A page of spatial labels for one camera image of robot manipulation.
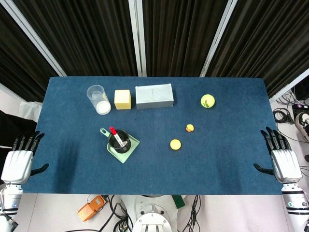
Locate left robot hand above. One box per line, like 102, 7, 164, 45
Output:
0, 130, 50, 185

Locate yellow tennis ball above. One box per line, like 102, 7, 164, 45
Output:
200, 94, 216, 109

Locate blue table cloth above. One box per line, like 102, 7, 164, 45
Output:
22, 76, 283, 195

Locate yellow foam cube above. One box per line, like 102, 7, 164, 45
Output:
113, 89, 132, 110

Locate small yellow round ball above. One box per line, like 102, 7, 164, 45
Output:
169, 139, 182, 151

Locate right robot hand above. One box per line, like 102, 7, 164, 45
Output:
253, 126, 303, 184

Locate green block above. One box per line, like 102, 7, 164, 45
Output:
171, 194, 185, 208

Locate black pleated curtain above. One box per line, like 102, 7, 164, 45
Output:
0, 0, 309, 102

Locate black floor cable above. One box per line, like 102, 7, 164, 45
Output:
93, 194, 133, 232

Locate black and white sneaker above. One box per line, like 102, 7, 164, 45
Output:
295, 112, 309, 143

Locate green square tray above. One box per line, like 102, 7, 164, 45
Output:
99, 128, 140, 164

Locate black cup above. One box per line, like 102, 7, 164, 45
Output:
107, 130, 131, 154

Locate clear plastic cup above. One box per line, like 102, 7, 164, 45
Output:
86, 85, 112, 116

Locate orange power box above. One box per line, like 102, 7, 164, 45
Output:
77, 195, 108, 222

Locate white frame post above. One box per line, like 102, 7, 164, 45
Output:
127, 0, 147, 77
199, 0, 239, 78
0, 0, 67, 77

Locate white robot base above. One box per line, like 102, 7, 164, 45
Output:
120, 194, 179, 232

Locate black cable bundle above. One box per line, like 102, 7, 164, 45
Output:
272, 90, 297, 126

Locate grey rectangular box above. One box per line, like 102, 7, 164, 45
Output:
135, 83, 175, 110

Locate red capped marker pen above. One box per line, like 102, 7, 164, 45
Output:
109, 126, 125, 147

